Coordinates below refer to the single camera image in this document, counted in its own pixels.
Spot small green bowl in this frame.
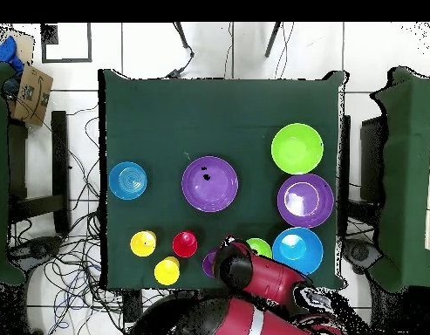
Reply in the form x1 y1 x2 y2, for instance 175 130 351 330
245 237 274 260

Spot red cup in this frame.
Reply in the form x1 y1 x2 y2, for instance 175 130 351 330
171 229 199 259

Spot purple bowl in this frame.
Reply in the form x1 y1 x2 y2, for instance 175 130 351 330
276 173 335 229
181 155 239 213

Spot purple cup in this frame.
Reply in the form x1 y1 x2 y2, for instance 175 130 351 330
201 249 220 279

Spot large blue bowl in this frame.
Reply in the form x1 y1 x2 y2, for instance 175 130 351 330
271 227 324 277

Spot yellow cup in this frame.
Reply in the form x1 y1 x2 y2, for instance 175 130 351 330
129 229 158 258
154 256 181 286

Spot large green bowl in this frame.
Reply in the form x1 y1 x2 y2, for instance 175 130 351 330
270 122 324 175

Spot small blue bowl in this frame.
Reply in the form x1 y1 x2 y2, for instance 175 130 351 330
108 161 148 201

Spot dark green tablecloth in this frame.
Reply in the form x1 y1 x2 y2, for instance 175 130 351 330
97 68 349 291

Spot black tripod leg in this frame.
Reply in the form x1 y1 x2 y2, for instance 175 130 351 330
263 22 283 58
173 22 195 58

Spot brown cardboard box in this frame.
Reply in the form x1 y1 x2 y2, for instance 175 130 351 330
6 64 54 127

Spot blue fabric bag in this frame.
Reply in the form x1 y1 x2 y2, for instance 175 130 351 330
0 35 25 77

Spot grey pedestal foot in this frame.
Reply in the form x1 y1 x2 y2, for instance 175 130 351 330
343 238 383 275
8 235 64 266

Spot tangle of floor cables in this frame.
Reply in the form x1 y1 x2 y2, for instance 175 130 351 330
8 104 167 335

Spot black square floor frame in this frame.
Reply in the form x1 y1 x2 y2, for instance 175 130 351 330
40 23 93 64

